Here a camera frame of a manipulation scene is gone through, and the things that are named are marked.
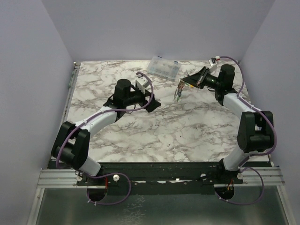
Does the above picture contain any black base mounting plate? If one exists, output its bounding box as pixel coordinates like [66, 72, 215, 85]
[77, 162, 243, 195]

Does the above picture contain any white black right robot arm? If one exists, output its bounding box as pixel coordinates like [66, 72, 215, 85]
[182, 64, 275, 183]

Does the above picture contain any clear plastic organizer box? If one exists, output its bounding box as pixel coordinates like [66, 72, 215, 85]
[147, 56, 181, 82]

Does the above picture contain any aluminium front rail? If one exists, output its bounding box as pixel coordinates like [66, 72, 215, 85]
[37, 167, 285, 189]

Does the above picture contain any aluminium left side rail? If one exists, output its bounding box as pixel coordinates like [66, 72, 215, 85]
[58, 61, 81, 129]

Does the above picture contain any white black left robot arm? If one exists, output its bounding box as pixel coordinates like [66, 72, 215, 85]
[51, 74, 161, 185]

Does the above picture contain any aluminium rail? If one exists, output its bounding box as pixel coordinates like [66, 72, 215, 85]
[37, 167, 285, 189]
[58, 61, 81, 129]

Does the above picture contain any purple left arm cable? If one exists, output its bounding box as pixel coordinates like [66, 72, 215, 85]
[55, 72, 154, 206]

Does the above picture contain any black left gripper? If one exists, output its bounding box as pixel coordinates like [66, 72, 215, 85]
[124, 85, 161, 112]

